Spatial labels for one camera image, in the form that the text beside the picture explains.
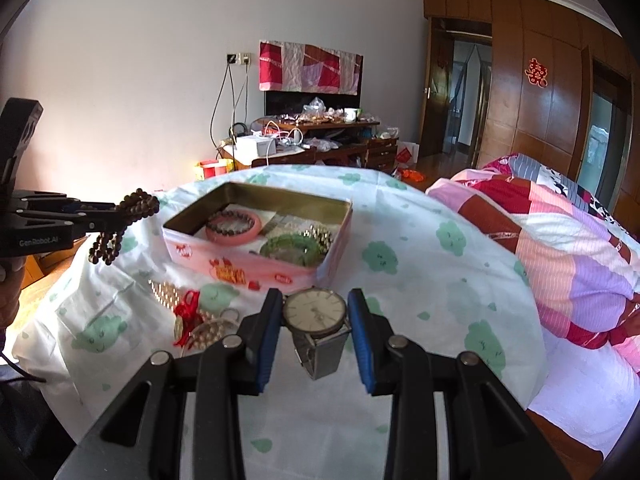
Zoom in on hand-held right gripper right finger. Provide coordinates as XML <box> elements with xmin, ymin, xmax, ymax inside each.
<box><xmin>347</xmin><ymin>287</ymin><xmax>573</xmax><ymax>480</ymax></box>

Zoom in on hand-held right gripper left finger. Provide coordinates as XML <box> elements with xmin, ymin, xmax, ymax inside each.
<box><xmin>52</xmin><ymin>287</ymin><xmax>285</xmax><ymax>480</ymax></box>

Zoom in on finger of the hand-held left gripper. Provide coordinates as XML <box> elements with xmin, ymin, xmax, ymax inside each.
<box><xmin>14</xmin><ymin>190</ymin><xmax>122</xmax><ymax>217</ymax></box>
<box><xmin>20</xmin><ymin>210</ymin><xmax>126</xmax><ymax>239</ymax></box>

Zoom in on wooden bead bracelet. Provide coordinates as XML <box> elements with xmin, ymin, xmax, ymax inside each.
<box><xmin>87</xmin><ymin>187</ymin><xmax>161</xmax><ymax>266</ymax></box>

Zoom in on silver wristwatch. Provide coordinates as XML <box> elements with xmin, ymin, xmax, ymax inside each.
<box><xmin>282</xmin><ymin>286</ymin><xmax>354</xmax><ymax>381</ymax></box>

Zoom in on pink tin box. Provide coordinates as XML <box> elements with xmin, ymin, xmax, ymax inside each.
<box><xmin>161</xmin><ymin>181</ymin><xmax>354</xmax><ymax>291</ymax></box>

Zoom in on green bead bracelet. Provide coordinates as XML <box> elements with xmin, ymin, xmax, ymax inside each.
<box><xmin>258</xmin><ymin>233</ymin><xmax>326</xmax><ymax>267</ymax></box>

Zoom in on pink bangle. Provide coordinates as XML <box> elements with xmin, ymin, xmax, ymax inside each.
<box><xmin>204</xmin><ymin>209</ymin><xmax>265</xmax><ymax>246</ymax></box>

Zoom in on person's left hand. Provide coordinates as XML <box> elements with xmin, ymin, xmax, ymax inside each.
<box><xmin>0</xmin><ymin>255</ymin><xmax>27</xmax><ymax>332</ymax></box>

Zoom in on red tassel charm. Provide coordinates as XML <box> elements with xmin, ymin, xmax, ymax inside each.
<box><xmin>172</xmin><ymin>288</ymin><xmax>201</xmax><ymax>349</ymax></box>

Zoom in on cloud print tablecloth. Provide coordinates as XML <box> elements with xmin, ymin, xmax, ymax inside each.
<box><xmin>12</xmin><ymin>164</ymin><xmax>547</xmax><ymax>480</ymax></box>

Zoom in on printed paper leaflet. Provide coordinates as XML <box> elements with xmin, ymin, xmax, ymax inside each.
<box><xmin>220</xmin><ymin>202</ymin><xmax>312</xmax><ymax>257</ymax></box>

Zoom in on red and yellow bag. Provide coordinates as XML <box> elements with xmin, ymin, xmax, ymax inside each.
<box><xmin>194</xmin><ymin>158</ymin><xmax>235</xmax><ymax>181</ymax></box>

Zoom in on white box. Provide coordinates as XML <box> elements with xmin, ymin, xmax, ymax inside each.
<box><xmin>234</xmin><ymin>134</ymin><xmax>276</xmax><ymax>162</ymax></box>

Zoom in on wooden television cabinet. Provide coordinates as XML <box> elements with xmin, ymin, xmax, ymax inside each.
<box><xmin>219</xmin><ymin>115</ymin><xmax>401</xmax><ymax>171</ymax></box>

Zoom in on white shopping bag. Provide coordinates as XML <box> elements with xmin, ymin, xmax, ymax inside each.
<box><xmin>395</xmin><ymin>140</ymin><xmax>421</xmax><ymax>165</ymax></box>

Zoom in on patchwork quilt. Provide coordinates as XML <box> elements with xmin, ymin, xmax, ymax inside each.
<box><xmin>424</xmin><ymin>153</ymin><xmax>640</xmax><ymax>374</ymax></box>

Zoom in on white bedsheet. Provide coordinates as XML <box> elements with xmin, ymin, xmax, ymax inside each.
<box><xmin>527</xmin><ymin>330</ymin><xmax>640</xmax><ymax>462</ymax></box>

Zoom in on black television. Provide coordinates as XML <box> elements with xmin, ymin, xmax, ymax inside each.
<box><xmin>263</xmin><ymin>42</ymin><xmax>364</xmax><ymax>119</ymax></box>

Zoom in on wooden door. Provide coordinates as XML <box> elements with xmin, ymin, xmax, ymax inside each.
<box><xmin>418</xmin><ymin>17</ymin><xmax>454</xmax><ymax>161</ymax></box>

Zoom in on red patchwork cover cloth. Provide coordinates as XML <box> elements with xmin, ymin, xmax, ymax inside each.
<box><xmin>258</xmin><ymin>39</ymin><xmax>365</xmax><ymax>96</ymax></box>

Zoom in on wooden wardrobe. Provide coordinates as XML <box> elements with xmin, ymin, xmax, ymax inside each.
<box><xmin>422</xmin><ymin>0</ymin><xmax>634</xmax><ymax>197</ymax></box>

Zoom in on red paper decoration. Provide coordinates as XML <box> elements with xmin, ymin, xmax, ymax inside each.
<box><xmin>524</xmin><ymin>57</ymin><xmax>550</xmax><ymax>88</ymax></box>

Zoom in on pearl bracelet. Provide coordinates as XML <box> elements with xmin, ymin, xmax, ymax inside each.
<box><xmin>187</xmin><ymin>317</ymin><xmax>236</xmax><ymax>351</ymax></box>

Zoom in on black cable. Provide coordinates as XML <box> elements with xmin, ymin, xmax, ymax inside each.
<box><xmin>0</xmin><ymin>349</ymin><xmax>49</xmax><ymax>386</ymax></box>

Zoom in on hanging power cables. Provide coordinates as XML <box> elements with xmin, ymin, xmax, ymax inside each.
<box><xmin>209</xmin><ymin>62</ymin><xmax>251</xmax><ymax>149</ymax></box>

